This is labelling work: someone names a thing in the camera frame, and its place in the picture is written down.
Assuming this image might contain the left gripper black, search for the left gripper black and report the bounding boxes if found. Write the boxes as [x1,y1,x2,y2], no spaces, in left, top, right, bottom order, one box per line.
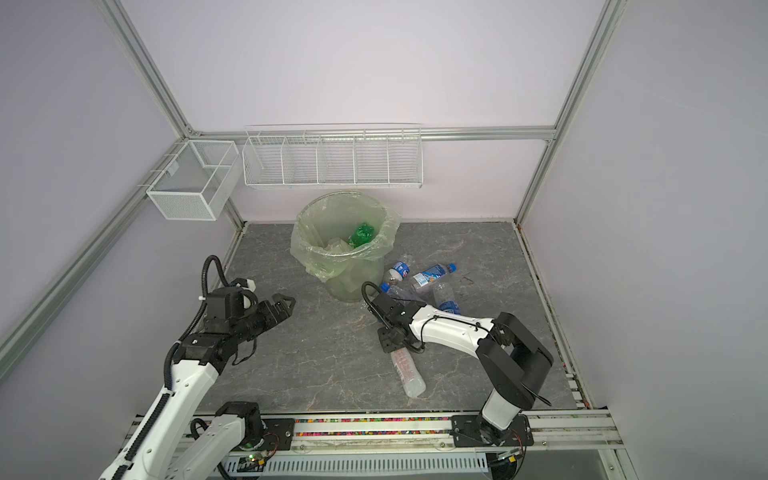
[231,293,295,344]

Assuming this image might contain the clear bottle red cap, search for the clear bottle red cap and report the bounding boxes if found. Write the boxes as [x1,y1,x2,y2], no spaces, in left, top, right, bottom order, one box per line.
[390,348,426,398]

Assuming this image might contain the green soda bottle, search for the green soda bottle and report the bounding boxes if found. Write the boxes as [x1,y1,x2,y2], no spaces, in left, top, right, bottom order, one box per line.
[347,222,377,249]

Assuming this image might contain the long clear bottle blue cap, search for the long clear bottle blue cap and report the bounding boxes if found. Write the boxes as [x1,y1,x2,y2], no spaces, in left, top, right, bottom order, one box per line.
[380,283,421,303]

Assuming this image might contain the clear square bottle green label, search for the clear square bottle green label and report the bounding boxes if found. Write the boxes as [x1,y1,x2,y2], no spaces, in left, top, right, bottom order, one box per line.
[325,238,354,255]

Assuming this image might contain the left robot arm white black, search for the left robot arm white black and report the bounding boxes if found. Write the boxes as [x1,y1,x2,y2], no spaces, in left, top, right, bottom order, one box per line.
[101,285,296,479]

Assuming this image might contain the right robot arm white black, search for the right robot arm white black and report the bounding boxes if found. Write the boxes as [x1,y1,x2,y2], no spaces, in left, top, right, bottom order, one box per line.
[363,292,554,448]

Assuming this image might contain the water bottle near bin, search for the water bottle near bin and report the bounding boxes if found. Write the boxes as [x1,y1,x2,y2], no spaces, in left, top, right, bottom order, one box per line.
[383,255,412,285]

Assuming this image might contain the mesh bin with green bag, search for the mesh bin with green bag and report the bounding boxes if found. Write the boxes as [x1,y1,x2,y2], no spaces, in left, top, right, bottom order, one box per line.
[290,190,401,303]

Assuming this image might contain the blue cap bottle far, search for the blue cap bottle far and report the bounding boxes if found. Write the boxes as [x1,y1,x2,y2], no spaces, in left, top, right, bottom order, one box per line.
[410,263,457,295]

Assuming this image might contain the water bottle blue label right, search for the water bottle blue label right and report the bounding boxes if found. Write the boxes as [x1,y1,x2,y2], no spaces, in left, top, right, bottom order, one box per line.
[432,281,461,315]

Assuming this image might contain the white mesh box basket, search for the white mesh box basket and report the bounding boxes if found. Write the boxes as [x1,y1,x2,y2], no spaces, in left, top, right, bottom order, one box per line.
[147,140,243,221]

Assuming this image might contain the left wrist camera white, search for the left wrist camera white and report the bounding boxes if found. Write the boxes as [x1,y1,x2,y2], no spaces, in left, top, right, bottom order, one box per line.
[230,278,256,293]

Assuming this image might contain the white wire shelf basket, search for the white wire shelf basket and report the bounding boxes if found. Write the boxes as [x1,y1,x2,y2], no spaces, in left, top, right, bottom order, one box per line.
[241,123,424,188]

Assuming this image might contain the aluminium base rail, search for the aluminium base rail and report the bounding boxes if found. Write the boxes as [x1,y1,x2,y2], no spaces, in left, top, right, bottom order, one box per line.
[128,410,625,480]

